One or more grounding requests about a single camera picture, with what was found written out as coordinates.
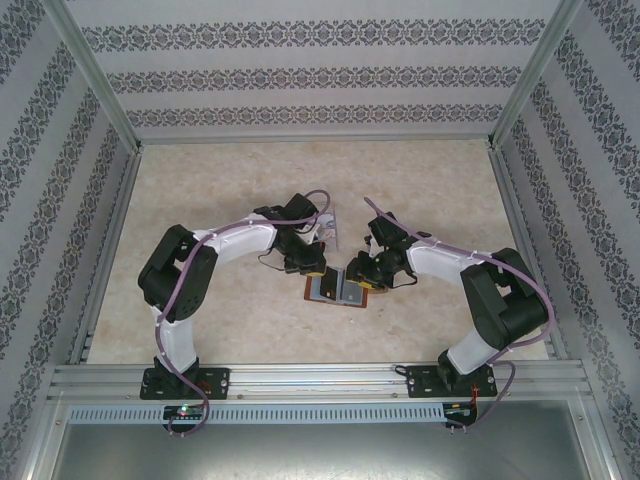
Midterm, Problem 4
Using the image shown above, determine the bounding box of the brown leather card holder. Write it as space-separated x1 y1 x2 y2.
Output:
303 265 391 309

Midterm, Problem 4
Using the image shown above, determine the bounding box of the clear acrylic card box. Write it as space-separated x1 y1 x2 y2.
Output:
305 199 343 254

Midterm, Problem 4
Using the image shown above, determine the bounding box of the pink floral white card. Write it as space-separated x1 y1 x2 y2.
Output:
318 213 338 244

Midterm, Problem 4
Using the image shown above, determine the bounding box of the black card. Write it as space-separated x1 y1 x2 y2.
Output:
315 269 338 303

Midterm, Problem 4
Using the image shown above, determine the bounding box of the grey metal panel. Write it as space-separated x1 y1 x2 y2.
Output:
49 422 604 480

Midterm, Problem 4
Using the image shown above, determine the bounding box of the right gripper thin black wire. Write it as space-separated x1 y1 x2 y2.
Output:
386 273 419 292

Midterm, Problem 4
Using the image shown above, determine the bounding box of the gripper thin black wire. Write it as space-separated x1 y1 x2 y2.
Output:
256 251 289 274
386 273 419 292

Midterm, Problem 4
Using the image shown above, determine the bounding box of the left gripper thin black wire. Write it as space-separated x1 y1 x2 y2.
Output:
256 251 289 274

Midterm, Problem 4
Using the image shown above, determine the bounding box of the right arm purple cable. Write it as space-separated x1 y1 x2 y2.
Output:
363 196 557 437

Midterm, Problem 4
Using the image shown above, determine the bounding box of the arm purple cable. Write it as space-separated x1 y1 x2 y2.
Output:
153 189 334 437
363 196 557 437

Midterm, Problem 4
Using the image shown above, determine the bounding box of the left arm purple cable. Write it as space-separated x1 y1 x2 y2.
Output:
153 189 334 437

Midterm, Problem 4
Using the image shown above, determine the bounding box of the aluminium mounting rail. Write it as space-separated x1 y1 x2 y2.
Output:
47 363 587 402

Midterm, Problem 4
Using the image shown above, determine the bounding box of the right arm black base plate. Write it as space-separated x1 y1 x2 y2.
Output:
405 363 499 400

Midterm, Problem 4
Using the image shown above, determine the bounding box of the grey slotted cable duct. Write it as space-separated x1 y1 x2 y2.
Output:
67 401 447 423

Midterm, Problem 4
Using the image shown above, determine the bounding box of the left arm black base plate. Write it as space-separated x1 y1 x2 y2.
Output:
139 367 232 401

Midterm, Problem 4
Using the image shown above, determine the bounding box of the aluminium side rail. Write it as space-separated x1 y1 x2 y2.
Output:
68 148 145 365
488 148 570 360

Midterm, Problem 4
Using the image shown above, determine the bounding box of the aluminium frame post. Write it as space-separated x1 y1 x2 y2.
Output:
485 0 587 151
39 0 145 152

